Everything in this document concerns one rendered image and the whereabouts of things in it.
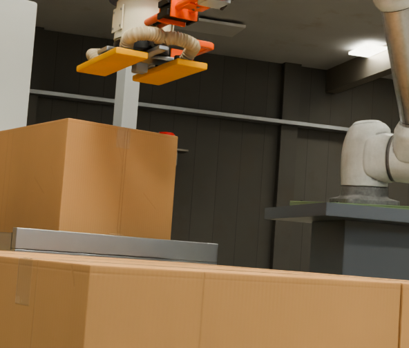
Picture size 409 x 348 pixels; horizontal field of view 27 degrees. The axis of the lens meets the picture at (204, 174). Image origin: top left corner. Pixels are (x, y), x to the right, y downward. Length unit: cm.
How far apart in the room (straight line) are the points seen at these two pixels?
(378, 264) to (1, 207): 125
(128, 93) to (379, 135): 335
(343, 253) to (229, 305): 149
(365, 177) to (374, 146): 10
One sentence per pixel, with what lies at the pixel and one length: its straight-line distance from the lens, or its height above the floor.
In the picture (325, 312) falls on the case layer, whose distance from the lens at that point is 139.
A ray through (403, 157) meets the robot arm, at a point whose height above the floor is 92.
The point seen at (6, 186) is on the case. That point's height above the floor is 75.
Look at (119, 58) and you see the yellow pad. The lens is 251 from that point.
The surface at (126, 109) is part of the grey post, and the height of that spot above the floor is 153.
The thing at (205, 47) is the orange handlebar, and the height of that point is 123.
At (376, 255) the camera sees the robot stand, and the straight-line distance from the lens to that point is 278.
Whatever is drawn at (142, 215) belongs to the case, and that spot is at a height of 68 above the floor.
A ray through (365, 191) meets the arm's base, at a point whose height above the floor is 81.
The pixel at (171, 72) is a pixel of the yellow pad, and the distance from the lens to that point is 263.
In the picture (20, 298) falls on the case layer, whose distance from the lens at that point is 132.
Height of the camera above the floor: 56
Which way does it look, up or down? 6 degrees up
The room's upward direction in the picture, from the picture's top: 4 degrees clockwise
